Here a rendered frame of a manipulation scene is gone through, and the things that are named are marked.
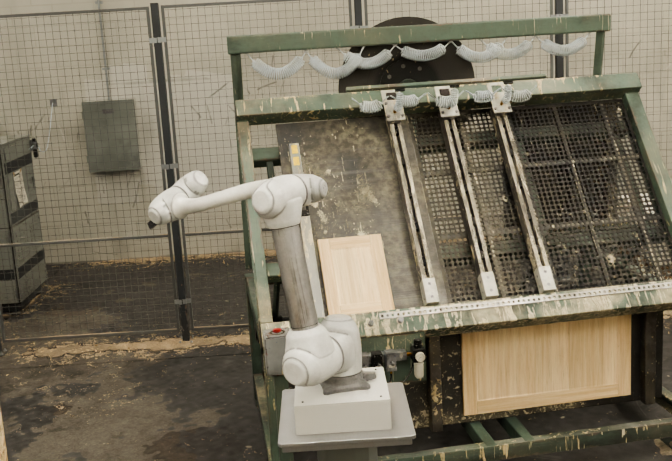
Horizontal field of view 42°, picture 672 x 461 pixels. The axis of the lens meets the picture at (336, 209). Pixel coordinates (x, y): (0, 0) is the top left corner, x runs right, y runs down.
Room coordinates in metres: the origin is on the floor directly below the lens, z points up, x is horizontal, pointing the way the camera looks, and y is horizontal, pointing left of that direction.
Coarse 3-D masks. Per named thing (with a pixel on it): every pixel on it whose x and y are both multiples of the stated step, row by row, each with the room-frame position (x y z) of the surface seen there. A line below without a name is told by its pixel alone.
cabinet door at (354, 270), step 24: (336, 240) 4.17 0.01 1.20; (360, 240) 4.18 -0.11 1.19; (336, 264) 4.09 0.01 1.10; (360, 264) 4.10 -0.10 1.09; (384, 264) 4.11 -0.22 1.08; (336, 288) 4.01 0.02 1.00; (360, 288) 4.02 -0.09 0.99; (384, 288) 4.03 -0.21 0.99; (336, 312) 3.93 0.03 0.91; (360, 312) 3.94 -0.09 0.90
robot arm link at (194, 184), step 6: (186, 174) 3.51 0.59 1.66; (192, 174) 3.48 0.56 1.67; (198, 174) 3.49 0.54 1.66; (204, 174) 3.52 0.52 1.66; (180, 180) 3.50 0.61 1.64; (186, 180) 3.48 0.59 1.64; (192, 180) 3.47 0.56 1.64; (198, 180) 3.47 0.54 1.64; (204, 180) 3.49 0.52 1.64; (174, 186) 3.47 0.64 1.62; (180, 186) 3.47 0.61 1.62; (186, 186) 3.47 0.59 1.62; (192, 186) 3.46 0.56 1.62; (198, 186) 3.47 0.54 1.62; (204, 186) 3.48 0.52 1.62; (186, 192) 3.46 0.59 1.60; (192, 192) 3.47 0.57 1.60; (198, 192) 3.48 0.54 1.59
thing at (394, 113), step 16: (384, 96) 4.62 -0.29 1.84; (400, 96) 4.51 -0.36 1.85; (400, 112) 4.57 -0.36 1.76; (400, 128) 4.55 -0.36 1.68; (400, 144) 4.51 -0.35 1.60; (400, 160) 4.43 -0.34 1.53; (400, 176) 4.37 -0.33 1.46; (416, 208) 4.26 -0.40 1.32; (416, 224) 4.21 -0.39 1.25; (416, 240) 4.15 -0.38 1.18; (416, 256) 4.11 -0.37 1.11; (432, 272) 4.04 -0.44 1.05; (432, 288) 3.99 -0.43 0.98; (432, 304) 3.97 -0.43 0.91
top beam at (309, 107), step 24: (312, 96) 4.60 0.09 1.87; (336, 96) 4.61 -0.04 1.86; (360, 96) 4.62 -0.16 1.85; (552, 96) 4.76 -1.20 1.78; (576, 96) 4.80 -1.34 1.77; (600, 96) 4.83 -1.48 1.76; (240, 120) 4.52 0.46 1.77; (264, 120) 4.55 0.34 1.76; (288, 120) 4.58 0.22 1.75; (312, 120) 4.61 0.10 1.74
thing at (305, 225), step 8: (296, 144) 4.47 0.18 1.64; (296, 168) 4.38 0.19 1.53; (304, 216) 4.22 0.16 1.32; (304, 224) 4.19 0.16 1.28; (304, 232) 4.16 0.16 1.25; (304, 240) 4.13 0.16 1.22; (312, 240) 4.14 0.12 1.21; (304, 248) 4.11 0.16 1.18; (312, 248) 4.11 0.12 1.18; (312, 256) 4.08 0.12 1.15; (312, 264) 4.06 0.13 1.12; (312, 272) 4.03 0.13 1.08; (312, 280) 4.00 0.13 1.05; (312, 288) 3.98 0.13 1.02; (320, 288) 3.98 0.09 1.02; (320, 296) 3.96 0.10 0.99; (320, 304) 3.93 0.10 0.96; (320, 312) 3.91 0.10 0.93
